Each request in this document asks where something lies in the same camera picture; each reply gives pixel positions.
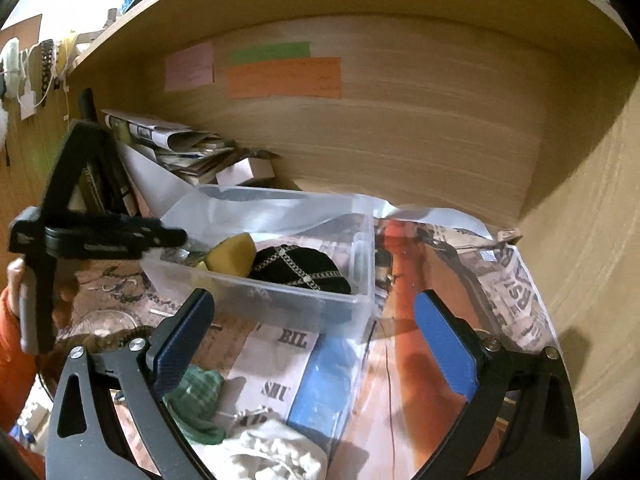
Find green paper note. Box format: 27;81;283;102
232;41;311;66

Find white fluffy pompom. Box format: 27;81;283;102
0;37;31;100

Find pale yellow ribbon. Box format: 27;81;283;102
58;31;81;87

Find green checked cloth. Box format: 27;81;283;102
162;365;229;445

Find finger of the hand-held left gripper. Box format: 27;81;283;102
44;215;189;262
41;88;118;228

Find black cap with chain pattern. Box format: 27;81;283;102
248;245;352;295

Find newspaper shelf liner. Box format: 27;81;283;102
65;204;562;480

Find pink paper note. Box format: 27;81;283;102
165;42;216;92

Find person's left hand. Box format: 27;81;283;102
5;257;82;333

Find person's left forearm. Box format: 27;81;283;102
0;285;45;411

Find stack of folded newspapers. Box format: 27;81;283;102
102;108;281;186

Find yellow sponge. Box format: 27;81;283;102
197;234;257;279

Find clear plastic bin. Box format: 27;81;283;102
142;184;377;345

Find white crumpled cloth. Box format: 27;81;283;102
220;417;329;480

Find white paper sheet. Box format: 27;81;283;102
117;142;202;226

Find wooden shelf unit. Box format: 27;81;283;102
0;0;640;480

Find small white cardboard box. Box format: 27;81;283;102
216;157;276;186

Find round glass dish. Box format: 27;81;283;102
80;309;139;342

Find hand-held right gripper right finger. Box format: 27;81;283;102
414;289;583;480

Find orange paper note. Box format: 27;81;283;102
225;57;343;100

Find black dotted ribbon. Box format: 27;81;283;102
37;39;56;107

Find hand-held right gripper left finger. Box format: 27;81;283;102
45;287;217;480

